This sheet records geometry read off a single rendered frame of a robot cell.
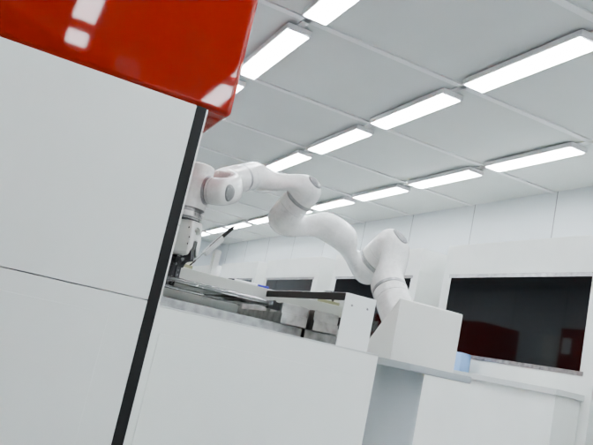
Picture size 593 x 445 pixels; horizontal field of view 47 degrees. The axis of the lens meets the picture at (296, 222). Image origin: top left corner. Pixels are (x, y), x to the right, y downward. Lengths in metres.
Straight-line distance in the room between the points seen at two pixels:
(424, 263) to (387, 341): 4.66
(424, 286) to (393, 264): 4.38
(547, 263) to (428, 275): 1.65
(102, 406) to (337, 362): 0.63
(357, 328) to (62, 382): 0.80
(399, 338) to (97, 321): 1.04
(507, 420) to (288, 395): 3.57
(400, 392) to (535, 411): 2.88
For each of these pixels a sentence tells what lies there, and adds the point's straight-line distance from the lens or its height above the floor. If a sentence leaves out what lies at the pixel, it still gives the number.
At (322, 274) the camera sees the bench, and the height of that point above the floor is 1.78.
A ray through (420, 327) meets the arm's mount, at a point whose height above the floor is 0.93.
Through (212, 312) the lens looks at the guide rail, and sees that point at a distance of 1.87.
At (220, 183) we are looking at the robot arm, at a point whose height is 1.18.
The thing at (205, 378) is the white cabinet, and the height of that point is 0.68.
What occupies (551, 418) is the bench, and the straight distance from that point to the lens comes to 4.85.
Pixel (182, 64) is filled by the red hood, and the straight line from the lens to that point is 1.43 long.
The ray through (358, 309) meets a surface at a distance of 1.81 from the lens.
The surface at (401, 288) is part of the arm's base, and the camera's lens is 2.28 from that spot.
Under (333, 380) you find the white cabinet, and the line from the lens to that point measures 1.72.
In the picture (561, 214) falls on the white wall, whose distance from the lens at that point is 6.80.
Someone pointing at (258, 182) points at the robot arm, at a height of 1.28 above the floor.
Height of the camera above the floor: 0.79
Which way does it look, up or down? 10 degrees up
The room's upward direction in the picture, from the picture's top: 12 degrees clockwise
